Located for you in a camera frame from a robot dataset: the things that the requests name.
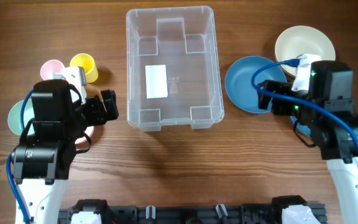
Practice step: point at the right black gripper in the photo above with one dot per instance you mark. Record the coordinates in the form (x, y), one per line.
(272, 97)

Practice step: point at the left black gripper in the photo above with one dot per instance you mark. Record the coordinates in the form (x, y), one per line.
(100, 109)

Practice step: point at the blue bowl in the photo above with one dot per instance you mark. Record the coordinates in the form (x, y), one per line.
(238, 83)
(302, 128)

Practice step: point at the cream bowl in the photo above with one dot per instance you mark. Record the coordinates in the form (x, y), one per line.
(298, 40)

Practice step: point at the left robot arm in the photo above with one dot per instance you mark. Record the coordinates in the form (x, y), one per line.
(38, 168)

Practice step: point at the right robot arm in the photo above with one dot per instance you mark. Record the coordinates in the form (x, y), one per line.
(327, 109)

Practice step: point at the white label in container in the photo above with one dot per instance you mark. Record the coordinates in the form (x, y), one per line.
(156, 81)

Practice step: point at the clear plastic storage container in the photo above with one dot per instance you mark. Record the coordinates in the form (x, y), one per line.
(183, 39)

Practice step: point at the pale pink bowl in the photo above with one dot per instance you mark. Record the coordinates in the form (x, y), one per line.
(88, 132)

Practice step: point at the yellow cup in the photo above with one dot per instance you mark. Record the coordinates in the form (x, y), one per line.
(87, 62)

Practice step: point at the pink cup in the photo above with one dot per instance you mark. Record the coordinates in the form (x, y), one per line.
(49, 68)

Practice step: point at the green bowl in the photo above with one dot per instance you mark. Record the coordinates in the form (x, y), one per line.
(14, 117)

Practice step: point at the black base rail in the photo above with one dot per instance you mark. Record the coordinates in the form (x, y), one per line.
(257, 213)

